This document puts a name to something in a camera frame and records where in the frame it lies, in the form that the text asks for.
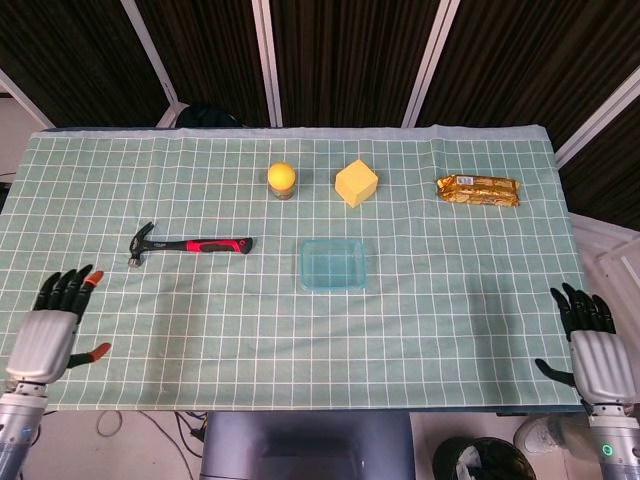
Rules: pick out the green checked tablecloth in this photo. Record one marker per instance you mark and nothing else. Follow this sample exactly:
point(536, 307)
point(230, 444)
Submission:
point(200, 325)

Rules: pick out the white partition frame post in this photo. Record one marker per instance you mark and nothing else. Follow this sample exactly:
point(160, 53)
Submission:
point(600, 115)
point(267, 60)
point(432, 55)
point(25, 97)
point(150, 50)

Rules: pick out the white shoe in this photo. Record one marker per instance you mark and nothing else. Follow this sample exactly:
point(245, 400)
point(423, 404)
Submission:
point(535, 435)

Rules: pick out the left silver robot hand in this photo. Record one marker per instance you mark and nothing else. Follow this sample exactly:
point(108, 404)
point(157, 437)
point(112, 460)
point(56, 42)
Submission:
point(42, 345)

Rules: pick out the dark blue robot torso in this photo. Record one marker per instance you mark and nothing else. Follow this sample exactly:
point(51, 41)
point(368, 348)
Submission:
point(307, 447)

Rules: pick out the gold foil biscuit packet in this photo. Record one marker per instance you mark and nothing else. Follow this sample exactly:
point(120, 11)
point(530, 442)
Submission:
point(477, 191)

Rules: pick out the black waste bin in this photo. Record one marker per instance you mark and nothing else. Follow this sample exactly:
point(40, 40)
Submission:
point(480, 457)

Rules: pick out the clear blue plastic container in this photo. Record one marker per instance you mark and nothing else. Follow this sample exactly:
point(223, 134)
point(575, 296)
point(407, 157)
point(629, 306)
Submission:
point(305, 265)

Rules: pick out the small jar with green label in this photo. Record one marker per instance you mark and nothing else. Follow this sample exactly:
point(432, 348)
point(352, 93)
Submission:
point(283, 195)

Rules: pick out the black rounded chair back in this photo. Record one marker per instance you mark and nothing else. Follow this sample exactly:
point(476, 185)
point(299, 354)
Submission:
point(210, 116)

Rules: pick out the black and red claw hammer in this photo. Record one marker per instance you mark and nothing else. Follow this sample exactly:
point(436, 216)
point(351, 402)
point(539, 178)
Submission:
point(170, 245)

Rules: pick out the yellow ball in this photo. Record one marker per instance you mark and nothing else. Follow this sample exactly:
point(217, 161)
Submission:
point(282, 175)

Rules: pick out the yellow foam cube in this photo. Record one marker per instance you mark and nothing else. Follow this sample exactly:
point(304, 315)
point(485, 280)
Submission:
point(355, 182)

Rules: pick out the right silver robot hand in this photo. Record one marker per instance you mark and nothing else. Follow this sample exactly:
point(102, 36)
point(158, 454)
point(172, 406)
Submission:
point(600, 360)

